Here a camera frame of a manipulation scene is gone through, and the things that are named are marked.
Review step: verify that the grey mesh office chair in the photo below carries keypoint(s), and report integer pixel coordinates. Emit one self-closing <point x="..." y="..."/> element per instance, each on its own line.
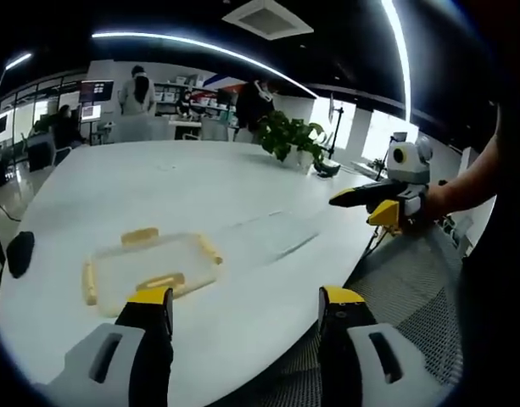
<point x="412" y="280"/>

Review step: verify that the green potted plant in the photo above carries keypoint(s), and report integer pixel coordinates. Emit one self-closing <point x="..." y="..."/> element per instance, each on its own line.
<point x="291" y="135"/>

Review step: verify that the curved ceiling light strip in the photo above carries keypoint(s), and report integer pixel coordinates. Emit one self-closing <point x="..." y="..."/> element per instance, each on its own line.
<point x="401" y="51"/>

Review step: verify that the long ceiling light strip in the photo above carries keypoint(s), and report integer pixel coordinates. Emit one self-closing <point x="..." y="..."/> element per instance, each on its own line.
<point x="225" y="53"/>

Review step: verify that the ceiling air vent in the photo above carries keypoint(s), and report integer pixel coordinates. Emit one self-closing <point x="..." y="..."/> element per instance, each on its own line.
<point x="268" y="18"/>

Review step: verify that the wall screen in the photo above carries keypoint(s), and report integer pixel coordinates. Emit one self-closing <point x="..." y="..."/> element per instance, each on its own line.
<point x="96" y="91"/>

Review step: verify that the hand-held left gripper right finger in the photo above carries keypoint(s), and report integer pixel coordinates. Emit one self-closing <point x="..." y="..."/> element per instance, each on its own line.
<point x="348" y="364"/>

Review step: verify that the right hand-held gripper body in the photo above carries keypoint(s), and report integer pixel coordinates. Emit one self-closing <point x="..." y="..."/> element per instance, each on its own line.
<point x="408" y="169"/>

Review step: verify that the person's dark clothing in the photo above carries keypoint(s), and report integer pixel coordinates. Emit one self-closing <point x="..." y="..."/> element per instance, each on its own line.
<point x="501" y="275"/>

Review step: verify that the black office chair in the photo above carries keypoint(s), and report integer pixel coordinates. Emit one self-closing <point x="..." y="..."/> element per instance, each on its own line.
<point x="41" y="156"/>

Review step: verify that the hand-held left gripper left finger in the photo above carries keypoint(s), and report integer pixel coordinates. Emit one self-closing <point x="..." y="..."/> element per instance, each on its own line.
<point x="115" y="373"/>

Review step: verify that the small black desk device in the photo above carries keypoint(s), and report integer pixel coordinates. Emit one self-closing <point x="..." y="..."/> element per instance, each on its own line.
<point x="328" y="168"/>

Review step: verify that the small black object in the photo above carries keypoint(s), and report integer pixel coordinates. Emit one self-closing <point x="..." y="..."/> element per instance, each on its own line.
<point x="20" y="254"/>

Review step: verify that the black desk stand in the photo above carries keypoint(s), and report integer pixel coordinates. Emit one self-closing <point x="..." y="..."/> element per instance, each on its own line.
<point x="337" y="127"/>

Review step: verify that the clear lid with yellow clips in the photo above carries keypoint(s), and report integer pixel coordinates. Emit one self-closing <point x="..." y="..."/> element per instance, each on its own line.
<point x="158" y="258"/>

